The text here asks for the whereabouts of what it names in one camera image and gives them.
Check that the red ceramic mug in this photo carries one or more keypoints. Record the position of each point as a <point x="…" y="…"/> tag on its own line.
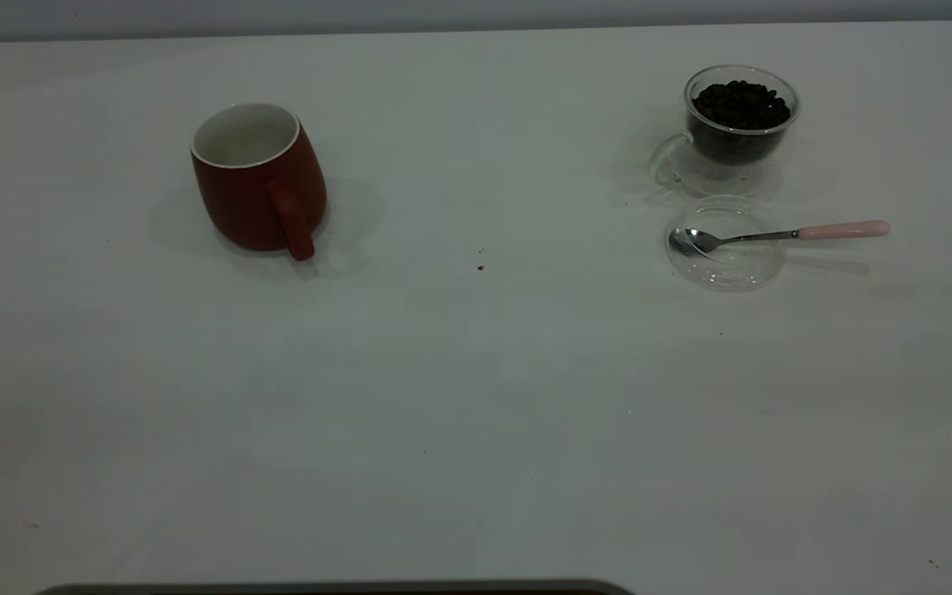
<point x="249" y="202"/>

